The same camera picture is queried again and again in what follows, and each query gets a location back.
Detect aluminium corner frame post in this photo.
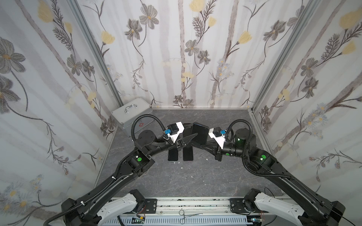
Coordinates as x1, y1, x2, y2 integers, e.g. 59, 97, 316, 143
250, 0, 321, 113
67, 0, 123, 107

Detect white perforated cable tray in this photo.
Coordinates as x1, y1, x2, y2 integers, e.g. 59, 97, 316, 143
120, 215, 253, 226

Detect silver aluminium case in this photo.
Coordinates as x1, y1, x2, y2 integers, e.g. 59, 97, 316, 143
111, 98, 153, 137

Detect aluminium corner frame post left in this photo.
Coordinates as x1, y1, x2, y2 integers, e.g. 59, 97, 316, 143
67, 0, 123, 107

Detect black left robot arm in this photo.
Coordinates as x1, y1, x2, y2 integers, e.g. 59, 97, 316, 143
44, 114, 197, 226

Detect aluminium corner frame post right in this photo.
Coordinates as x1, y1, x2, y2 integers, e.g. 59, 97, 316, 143
250, 0, 321, 113

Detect metal forceps scissors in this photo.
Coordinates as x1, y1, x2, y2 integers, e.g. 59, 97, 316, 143
179, 210, 202, 225

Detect phone with black screen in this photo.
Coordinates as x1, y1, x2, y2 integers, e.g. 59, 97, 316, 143
168, 149, 179, 162

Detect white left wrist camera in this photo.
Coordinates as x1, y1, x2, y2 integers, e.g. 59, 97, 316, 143
164, 122, 184, 144

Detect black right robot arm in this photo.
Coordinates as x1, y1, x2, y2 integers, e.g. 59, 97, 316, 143
191, 119, 346, 226

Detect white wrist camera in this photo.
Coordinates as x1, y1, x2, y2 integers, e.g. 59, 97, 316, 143
164, 122, 184, 144
208, 127, 226, 149

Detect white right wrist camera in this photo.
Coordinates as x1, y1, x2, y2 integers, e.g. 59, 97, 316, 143
208, 127, 226, 149

